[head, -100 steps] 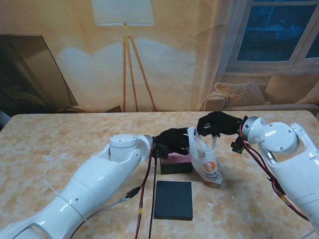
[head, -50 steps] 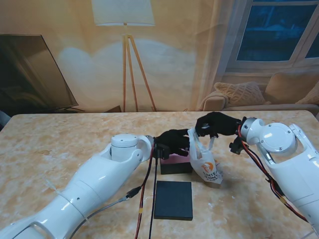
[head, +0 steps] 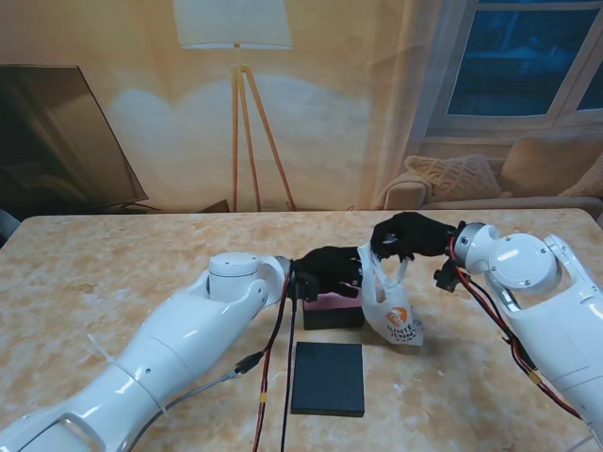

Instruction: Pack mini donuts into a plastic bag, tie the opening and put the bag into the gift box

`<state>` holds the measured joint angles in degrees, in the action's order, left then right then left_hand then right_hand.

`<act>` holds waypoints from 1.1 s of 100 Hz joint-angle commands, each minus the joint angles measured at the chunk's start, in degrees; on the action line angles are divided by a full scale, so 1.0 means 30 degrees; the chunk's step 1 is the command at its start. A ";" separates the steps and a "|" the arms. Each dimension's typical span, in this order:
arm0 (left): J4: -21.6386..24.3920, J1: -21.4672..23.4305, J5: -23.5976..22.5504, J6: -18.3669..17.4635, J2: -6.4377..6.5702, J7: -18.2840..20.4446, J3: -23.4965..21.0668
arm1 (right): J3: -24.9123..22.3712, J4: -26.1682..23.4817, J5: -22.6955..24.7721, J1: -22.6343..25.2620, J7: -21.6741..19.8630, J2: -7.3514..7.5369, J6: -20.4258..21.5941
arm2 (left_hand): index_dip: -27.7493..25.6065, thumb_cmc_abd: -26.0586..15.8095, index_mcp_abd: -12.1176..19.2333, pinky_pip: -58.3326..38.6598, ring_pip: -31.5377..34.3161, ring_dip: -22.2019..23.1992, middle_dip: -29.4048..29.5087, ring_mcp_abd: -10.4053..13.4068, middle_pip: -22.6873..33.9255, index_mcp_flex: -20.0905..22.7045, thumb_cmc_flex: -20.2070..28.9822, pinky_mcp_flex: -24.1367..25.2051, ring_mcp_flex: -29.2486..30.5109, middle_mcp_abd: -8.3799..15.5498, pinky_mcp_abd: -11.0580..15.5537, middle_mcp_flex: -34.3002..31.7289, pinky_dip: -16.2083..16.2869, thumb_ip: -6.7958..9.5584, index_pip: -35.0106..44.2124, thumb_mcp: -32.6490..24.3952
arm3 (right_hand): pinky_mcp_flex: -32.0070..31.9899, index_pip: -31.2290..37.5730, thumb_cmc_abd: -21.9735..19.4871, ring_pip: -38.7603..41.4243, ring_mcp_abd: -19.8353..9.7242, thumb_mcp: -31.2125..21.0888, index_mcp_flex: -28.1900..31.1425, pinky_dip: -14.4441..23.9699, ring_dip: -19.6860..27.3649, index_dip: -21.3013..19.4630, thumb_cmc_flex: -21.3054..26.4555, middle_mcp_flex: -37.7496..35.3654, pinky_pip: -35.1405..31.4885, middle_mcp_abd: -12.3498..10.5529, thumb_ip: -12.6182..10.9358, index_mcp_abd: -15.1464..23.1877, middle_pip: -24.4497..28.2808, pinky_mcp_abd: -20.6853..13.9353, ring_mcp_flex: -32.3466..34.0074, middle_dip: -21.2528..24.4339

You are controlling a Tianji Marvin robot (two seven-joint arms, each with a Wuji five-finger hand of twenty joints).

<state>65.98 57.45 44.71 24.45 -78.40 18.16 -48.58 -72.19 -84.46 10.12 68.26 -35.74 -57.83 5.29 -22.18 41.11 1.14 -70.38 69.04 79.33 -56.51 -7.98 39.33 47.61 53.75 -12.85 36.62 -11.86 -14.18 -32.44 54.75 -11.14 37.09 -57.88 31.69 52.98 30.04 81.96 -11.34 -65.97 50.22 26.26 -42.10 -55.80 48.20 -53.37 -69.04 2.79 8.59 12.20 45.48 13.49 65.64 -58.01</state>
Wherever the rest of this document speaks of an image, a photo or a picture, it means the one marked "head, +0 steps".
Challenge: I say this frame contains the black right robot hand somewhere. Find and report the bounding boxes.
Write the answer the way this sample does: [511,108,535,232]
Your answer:
[369,211,458,263]

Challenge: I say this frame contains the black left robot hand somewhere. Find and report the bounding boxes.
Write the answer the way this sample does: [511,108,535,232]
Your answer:
[294,245,367,300]

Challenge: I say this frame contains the white plastic bag orange logo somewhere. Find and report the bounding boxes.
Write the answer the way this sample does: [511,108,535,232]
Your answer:
[357,242,425,349]

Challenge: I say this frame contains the black gift box pink inside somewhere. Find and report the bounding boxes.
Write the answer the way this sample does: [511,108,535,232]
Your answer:
[302,291,367,331]

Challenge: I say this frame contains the black gift box lid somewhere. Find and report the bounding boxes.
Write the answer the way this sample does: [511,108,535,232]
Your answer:
[290,342,367,418]

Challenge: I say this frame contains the beige knitted cushion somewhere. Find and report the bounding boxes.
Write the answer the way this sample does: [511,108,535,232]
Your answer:
[560,164,603,198]
[404,153,504,202]

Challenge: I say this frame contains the beige sofa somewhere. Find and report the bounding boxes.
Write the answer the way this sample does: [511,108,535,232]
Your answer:
[380,136,603,211]

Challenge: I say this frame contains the plain tan cushion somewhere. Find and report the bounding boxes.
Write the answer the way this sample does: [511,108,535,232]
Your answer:
[499,136,603,197]

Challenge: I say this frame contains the white framed window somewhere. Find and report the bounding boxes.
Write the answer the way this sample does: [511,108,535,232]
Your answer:
[421,0,603,142]

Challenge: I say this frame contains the white shade tripod floor lamp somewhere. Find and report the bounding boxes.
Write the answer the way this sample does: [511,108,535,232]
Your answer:
[172,0,298,212]

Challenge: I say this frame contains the dark flat television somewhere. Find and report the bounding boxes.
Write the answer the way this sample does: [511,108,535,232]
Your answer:
[0,64,159,213]

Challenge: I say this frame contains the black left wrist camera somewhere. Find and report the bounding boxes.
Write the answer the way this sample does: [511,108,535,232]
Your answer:
[286,271,319,303]

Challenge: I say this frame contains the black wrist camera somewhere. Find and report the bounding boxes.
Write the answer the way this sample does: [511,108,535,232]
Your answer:
[433,262,466,292]
[286,271,319,303]

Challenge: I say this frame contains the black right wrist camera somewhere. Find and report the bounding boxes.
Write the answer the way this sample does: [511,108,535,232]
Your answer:
[433,262,466,292]

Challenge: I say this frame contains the red black right arm cables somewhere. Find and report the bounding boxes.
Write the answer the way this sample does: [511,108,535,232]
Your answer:
[445,234,583,420]

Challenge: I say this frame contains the red black arm cables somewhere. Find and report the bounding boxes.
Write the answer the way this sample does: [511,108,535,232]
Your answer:
[445,234,583,420]
[252,263,299,452]

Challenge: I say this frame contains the red black left arm cables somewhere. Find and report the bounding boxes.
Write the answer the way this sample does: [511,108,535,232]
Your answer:
[252,263,299,452]

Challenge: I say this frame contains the grey left arm cable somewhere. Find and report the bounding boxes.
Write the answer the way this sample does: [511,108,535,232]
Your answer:
[117,352,263,452]

